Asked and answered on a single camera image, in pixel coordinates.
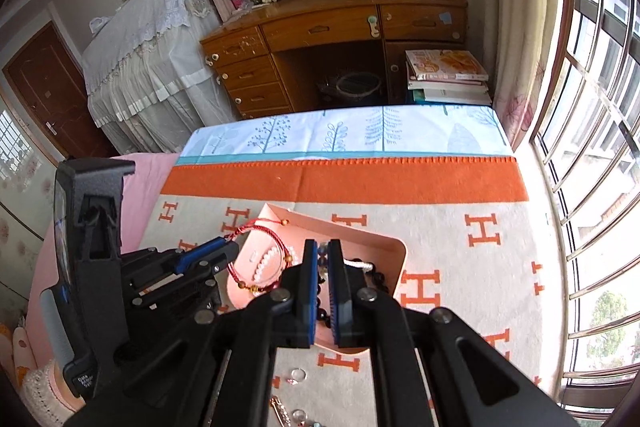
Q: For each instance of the small white pouch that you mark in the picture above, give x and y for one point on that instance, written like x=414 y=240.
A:
x=100 y=24

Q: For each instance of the brown wooden door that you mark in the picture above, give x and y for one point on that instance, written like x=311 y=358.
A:
x=45 y=92

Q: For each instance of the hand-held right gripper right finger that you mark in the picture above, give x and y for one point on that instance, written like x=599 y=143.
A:
x=336 y=292

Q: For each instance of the cream curtain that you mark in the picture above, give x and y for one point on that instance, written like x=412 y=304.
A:
x=500 y=7

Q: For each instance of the blue tree-print cloth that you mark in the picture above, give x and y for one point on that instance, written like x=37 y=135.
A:
x=350 y=132

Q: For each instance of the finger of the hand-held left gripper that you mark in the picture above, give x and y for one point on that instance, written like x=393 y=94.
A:
x=185 y=289
x=205 y=253

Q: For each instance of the wooden desk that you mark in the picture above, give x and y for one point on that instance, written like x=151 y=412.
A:
x=320 y=27

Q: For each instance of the pink lace cushion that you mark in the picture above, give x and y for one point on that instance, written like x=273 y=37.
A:
x=45 y=387

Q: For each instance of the orange patterned blanket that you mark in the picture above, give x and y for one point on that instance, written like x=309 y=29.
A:
x=450 y=267

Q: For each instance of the white lace-covered furniture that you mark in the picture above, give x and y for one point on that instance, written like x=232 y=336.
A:
x=140 y=57

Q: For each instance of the teal white drawer lock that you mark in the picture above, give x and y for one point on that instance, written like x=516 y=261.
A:
x=373 y=26

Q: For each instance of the gold pin brooch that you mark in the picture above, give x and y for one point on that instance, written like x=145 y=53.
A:
x=280 y=408

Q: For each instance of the pink bed sheet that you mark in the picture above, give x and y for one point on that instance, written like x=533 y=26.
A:
x=145 y=187

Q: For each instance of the stack of large books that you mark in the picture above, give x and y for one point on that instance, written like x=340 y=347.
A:
x=445 y=67

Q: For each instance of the dark woven basket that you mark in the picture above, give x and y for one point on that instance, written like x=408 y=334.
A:
x=355 y=84

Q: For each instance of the blue sticker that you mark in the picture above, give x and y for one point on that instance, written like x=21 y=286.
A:
x=445 y=18

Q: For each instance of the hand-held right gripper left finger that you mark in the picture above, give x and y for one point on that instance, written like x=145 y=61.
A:
x=310 y=292

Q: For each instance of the pink jewelry tray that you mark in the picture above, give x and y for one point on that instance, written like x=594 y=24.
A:
x=372 y=247

